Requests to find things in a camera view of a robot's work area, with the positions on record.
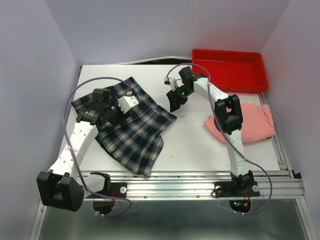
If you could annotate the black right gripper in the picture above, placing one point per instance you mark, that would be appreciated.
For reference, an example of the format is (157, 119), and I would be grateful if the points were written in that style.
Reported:
(174, 101)

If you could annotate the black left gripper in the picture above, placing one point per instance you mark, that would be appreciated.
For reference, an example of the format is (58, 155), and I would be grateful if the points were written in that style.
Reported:
(121, 117)

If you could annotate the navy plaid skirt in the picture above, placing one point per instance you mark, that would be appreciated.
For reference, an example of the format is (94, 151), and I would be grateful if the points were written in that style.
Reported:
(136, 142)

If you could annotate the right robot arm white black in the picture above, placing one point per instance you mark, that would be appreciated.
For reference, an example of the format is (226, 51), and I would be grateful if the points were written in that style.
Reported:
(228, 117)

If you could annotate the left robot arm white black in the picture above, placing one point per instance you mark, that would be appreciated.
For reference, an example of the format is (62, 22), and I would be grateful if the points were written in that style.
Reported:
(63, 185)

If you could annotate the red plastic bin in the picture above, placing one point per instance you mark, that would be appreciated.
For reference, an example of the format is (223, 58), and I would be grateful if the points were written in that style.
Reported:
(233, 71)

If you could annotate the pink folded skirt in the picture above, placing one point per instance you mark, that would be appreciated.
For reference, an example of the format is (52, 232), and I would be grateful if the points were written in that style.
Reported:
(257, 123)

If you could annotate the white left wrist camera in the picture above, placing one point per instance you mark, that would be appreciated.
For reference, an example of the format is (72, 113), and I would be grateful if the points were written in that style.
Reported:
(126, 103)

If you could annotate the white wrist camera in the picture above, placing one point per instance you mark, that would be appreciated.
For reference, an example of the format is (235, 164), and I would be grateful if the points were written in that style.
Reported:
(172, 82)
(126, 103)

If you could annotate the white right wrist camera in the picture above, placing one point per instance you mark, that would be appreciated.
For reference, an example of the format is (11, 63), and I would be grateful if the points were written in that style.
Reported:
(172, 82)

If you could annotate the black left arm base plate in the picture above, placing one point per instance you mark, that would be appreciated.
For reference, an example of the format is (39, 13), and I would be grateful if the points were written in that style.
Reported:
(117, 190)

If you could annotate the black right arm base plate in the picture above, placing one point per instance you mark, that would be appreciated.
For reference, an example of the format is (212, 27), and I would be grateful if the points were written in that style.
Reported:
(240, 196)

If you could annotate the aluminium rail frame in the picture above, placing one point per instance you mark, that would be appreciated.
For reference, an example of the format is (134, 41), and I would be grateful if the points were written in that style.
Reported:
(175, 202)

